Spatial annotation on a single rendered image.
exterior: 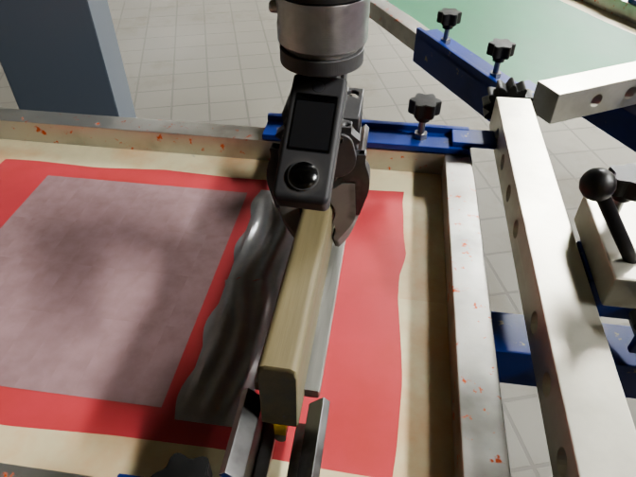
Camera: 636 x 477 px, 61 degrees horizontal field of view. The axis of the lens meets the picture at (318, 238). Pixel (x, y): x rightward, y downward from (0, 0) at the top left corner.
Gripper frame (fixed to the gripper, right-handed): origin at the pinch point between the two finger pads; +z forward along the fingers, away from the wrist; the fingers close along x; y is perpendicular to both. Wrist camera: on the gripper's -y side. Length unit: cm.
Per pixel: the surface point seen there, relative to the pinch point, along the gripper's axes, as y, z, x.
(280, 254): 4.8, 7.5, 5.3
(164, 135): 25.3, 5.0, 27.1
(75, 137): 25.3, 6.6, 41.9
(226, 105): 215, 104, 81
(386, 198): 18.4, 7.9, -7.0
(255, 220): 10.3, 7.3, 9.8
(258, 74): 256, 104, 72
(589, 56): 72, 8, -46
